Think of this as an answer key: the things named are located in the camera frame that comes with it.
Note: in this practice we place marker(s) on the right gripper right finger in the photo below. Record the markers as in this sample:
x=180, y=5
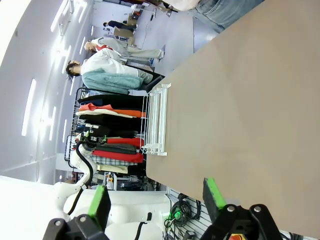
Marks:
x=215, y=200

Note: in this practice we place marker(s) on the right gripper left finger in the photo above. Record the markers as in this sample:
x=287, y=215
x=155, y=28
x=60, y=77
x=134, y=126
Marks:
x=100, y=207

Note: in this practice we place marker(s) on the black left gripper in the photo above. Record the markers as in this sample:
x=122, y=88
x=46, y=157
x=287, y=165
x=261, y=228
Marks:
x=92, y=144

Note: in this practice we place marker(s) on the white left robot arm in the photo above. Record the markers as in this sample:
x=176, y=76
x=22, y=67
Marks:
x=83, y=162

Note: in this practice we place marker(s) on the white can dispenser rack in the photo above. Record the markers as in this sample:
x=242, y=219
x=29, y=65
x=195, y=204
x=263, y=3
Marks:
x=160, y=120

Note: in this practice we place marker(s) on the plaid garment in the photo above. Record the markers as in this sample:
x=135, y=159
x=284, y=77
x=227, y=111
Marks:
x=107, y=160

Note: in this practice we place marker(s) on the red garment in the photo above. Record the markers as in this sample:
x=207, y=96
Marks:
x=117, y=156
x=125, y=141

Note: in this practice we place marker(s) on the orange garment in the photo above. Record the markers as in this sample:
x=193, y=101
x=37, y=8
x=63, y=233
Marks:
x=127, y=113

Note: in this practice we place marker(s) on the black rack with folded clothes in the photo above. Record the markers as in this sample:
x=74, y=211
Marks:
x=72, y=120

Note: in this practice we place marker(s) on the ceiling light strip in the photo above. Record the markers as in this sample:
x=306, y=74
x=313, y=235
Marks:
x=56, y=17
x=66, y=60
x=52, y=122
x=65, y=131
x=28, y=107

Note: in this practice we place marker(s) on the green lit device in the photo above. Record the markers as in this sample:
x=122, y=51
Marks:
x=178, y=215

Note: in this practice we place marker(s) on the black hanging garment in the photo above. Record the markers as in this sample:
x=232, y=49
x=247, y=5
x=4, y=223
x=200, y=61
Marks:
x=120, y=101

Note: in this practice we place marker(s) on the red emergency stop button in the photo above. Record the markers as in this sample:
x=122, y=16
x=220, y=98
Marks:
x=236, y=237

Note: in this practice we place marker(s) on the teal fleece blanket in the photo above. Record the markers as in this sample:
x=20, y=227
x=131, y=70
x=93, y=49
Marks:
x=110, y=82

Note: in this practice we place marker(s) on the dark haired mannequin white shirt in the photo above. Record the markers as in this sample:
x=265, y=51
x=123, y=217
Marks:
x=105, y=63

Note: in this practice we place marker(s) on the bald mannequin grey hoodie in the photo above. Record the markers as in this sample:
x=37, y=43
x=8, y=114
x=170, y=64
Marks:
x=140, y=53

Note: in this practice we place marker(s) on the seated background person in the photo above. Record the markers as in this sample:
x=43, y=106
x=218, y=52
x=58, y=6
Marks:
x=120, y=24

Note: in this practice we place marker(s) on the person in white shirt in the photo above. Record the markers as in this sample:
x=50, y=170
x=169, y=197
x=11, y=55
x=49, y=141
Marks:
x=225, y=12

